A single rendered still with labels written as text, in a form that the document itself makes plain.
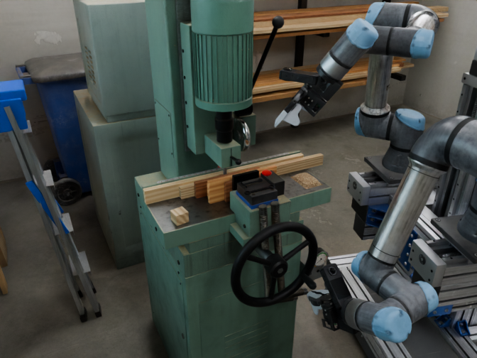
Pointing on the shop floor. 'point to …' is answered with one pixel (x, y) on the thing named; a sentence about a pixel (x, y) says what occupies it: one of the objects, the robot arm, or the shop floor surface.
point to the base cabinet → (216, 307)
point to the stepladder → (45, 194)
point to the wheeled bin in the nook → (62, 120)
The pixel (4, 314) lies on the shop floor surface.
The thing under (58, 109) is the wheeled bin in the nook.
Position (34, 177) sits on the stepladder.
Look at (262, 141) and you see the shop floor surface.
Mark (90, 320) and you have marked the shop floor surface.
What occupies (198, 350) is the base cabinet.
